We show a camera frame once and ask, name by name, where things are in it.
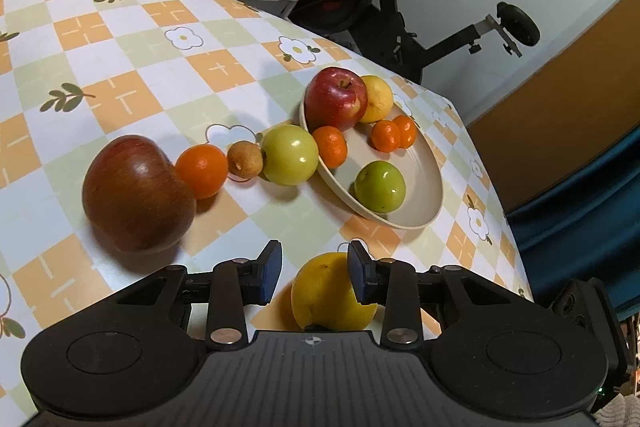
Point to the yellow-green apple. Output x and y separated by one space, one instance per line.
290 155

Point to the brown wooden panel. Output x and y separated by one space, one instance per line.
550 117

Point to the bright red apple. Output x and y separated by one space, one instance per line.
335 99

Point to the large orange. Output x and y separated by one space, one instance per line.
202 169

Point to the beige round plate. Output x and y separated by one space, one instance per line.
425 197

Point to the yellow lemon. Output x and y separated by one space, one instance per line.
325 292
379 99

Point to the small tangerine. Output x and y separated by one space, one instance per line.
407 131
331 148
385 136

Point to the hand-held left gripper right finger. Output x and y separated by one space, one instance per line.
359 272

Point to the green apple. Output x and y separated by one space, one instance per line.
380 187

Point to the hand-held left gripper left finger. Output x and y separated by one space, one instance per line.
270 272

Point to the dark blue curtain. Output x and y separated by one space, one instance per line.
575 232

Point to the dark red apple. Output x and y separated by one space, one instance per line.
135 197

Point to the small brown fruit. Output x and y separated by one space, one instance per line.
245 160

